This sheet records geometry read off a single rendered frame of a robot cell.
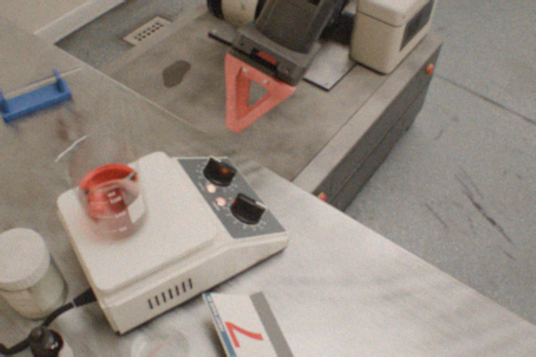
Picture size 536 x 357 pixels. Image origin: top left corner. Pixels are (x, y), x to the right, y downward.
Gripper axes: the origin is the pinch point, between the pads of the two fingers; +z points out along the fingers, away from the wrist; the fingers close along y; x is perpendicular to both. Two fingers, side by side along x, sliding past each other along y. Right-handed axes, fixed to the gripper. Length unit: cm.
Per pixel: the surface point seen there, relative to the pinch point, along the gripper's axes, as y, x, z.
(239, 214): 4.5, 4.7, 6.9
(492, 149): -124, 68, 19
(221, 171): 0.5, 0.8, 6.2
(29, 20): -120, -104, 63
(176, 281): 12.6, 2.8, 11.4
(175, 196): 7.6, -1.3, 6.8
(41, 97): -9.7, -27.2, 16.6
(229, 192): 1.4, 2.7, 7.3
